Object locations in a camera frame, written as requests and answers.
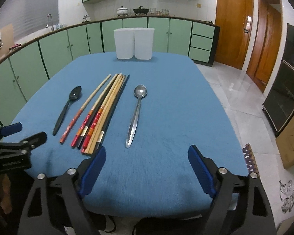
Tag white divided utensil holder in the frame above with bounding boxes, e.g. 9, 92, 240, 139
113, 28, 155, 61

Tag red cloth on counter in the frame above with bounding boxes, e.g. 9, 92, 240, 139
9, 43, 22, 52

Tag black wok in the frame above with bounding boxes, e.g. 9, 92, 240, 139
133, 6, 150, 15

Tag cardboard box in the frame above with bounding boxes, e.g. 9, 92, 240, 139
276, 122, 294, 169

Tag green lower kitchen cabinets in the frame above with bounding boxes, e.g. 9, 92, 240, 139
0, 16, 220, 125

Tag black plastic spoon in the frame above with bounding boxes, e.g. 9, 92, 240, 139
52, 86, 82, 136

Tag silver metal spoon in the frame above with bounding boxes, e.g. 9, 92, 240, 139
125, 84, 148, 149

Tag small kettle on counter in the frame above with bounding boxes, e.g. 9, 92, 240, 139
82, 15, 91, 23

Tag red-handled bamboo chopstick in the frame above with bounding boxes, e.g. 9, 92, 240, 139
59, 74, 111, 144

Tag plain light bamboo chopstick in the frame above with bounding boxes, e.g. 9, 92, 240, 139
84, 74, 125, 154

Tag red orange bamboo chopstick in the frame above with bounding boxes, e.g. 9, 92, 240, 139
70, 74, 118, 148

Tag brown wooden door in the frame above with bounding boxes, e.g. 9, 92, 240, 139
215, 0, 253, 70
246, 0, 283, 92

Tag chrome sink faucet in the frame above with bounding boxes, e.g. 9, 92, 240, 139
45, 13, 54, 32

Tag glass jars on counter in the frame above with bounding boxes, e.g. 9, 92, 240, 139
149, 8, 169, 16

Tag grey window blind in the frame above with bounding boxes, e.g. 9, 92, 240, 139
0, 0, 59, 39

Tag black chopstick gold band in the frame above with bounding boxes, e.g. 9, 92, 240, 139
77, 75, 122, 149

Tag white cooking pot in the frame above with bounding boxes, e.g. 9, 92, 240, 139
116, 6, 128, 18

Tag black chopstick silver band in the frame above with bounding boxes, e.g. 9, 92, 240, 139
93, 74, 130, 152

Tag blue table cloth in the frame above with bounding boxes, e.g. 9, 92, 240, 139
5, 52, 248, 218

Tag cardboard panel with switches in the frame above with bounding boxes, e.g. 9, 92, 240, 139
0, 24, 15, 59

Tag person's left hand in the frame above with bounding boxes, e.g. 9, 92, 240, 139
0, 174, 13, 214

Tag black glass cabinet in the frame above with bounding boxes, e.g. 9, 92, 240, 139
262, 23, 294, 136

